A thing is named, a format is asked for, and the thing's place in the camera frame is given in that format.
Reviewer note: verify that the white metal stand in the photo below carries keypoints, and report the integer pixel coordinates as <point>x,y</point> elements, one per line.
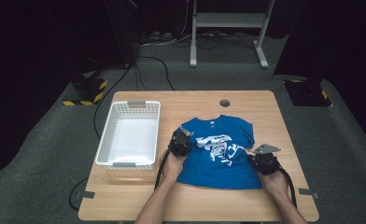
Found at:
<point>228,20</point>

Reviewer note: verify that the dark curtain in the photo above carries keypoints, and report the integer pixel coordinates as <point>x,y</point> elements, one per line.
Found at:
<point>343,46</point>
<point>31,62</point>

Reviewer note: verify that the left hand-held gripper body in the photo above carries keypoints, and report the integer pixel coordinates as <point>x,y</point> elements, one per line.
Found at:
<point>179,144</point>

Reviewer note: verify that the white plastic basket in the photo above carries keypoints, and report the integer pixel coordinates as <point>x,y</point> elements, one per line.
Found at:
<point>105,146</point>

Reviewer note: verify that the grey tape strip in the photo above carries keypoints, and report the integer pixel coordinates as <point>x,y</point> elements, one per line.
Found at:
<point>88,194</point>
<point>308,193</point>

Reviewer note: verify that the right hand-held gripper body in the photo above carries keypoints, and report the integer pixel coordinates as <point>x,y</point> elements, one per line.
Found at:
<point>265,161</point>

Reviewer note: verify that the grey table grommet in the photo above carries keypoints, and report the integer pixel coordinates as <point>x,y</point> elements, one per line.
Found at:
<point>224,103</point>

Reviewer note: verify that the blue printed t-shirt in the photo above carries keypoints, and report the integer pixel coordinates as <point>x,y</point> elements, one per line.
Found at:
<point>221,174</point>

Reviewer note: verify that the person's left hand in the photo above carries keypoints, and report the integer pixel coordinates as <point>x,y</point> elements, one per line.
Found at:
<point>171,169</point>

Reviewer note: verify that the person's right hand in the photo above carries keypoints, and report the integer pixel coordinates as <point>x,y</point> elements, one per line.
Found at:
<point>276,185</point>

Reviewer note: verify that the black yellow striped base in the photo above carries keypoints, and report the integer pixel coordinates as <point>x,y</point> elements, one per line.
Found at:
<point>305,93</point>
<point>89,88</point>

